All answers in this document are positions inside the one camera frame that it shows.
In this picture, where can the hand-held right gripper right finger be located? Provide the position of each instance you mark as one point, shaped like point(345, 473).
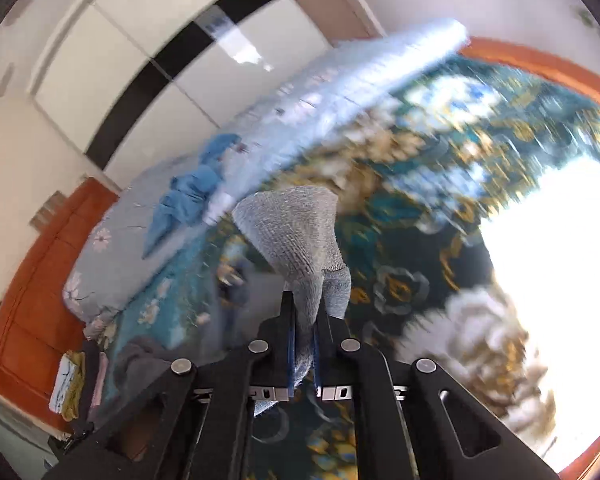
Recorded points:
point(318, 355)

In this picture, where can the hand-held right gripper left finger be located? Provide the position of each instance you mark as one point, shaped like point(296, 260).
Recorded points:
point(291, 360)

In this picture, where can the beige knit sweater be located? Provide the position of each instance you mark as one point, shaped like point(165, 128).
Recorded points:
point(290, 240)

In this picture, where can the olive yellow folded garment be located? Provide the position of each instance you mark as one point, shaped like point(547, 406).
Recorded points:
point(77, 390)

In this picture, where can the white folded cloth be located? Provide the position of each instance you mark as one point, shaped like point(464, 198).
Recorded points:
point(60, 385)

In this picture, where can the pink folded garment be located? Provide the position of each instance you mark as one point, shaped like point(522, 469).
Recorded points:
point(99, 385)

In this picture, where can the orange wooden headboard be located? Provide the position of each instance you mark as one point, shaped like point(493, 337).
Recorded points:
point(35, 310)

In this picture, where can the blue garment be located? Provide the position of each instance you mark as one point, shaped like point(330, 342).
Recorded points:
point(185, 195)

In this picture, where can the light blue floral duvet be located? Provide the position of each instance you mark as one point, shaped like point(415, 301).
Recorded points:
point(130, 240)

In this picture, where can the white wardrobe with black stripe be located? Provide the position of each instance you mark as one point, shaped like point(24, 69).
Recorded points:
point(130, 60)

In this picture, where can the grey wall switch panel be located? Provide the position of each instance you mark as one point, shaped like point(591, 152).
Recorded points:
point(47, 210)

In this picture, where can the beige door frame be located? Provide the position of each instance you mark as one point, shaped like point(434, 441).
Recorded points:
point(330, 0)

